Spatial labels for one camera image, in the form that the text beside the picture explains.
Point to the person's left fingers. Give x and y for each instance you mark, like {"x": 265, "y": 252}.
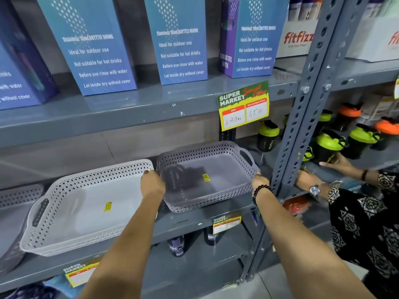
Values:
{"x": 149, "y": 173}

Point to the blue packets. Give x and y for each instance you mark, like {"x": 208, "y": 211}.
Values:
{"x": 28, "y": 291}

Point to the grey metal shelf rack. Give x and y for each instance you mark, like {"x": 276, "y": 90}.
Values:
{"x": 124, "y": 105}
{"x": 361, "y": 73}

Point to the dark bangle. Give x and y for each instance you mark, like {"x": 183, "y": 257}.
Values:
{"x": 364, "y": 175}

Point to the dark grey perforated plastic basket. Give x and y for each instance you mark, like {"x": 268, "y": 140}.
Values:
{"x": 215, "y": 177}

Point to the white carton with red print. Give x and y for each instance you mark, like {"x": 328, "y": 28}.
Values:
{"x": 374, "y": 37}
{"x": 296, "y": 37}

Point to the red packet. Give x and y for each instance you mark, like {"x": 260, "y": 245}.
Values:
{"x": 296, "y": 207}

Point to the cardboard box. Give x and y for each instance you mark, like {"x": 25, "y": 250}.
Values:
{"x": 382, "y": 107}

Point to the yellow sticker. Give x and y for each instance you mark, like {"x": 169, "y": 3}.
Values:
{"x": 108, "y": 207}
{"x": 206, "y": 177}

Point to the person's right forearm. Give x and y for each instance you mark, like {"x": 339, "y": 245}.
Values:
{"x": 299, "y": 245}

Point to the dark bottle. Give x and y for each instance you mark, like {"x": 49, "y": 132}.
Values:
{"x": 177, "y": 245}
{"x": 210, "y": 236}

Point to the small green yellow price tag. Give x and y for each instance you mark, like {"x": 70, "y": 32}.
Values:
{"x": 79, "y": 273}
{"x": 226, "y": 223}

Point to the person's left forearm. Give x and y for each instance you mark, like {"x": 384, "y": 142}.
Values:
{"x": 124, "y": 252}

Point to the silver wristwatch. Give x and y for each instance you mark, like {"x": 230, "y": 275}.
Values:
{"x": 314, "y": 190}

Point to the large green yellow price tag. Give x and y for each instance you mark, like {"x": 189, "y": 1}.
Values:
{"x": 243, "y": 105}

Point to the person's right fingers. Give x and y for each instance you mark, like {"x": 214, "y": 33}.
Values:
{"x": 257, "y": 176}

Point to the light grey perforated plastic basket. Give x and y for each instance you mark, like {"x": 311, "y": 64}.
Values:
{"x": 84, "y": 211}

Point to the person's left hand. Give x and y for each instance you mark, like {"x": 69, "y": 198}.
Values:
{"x": 152, "y": 185}

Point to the group of green-lid black shakers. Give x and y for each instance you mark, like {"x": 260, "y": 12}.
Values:
{"x": 327, "y": 147}

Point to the blue and purple bottle box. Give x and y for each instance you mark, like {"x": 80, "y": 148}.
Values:
{"x": 254, "y": 37}

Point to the orange-lid black shaker bottle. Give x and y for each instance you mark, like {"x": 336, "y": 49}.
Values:
{"x": 347, "y": 116}
{"x": 386, "y": 130}

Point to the person's right hand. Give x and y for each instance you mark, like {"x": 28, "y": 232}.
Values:
{"x": 259, "y": 181}

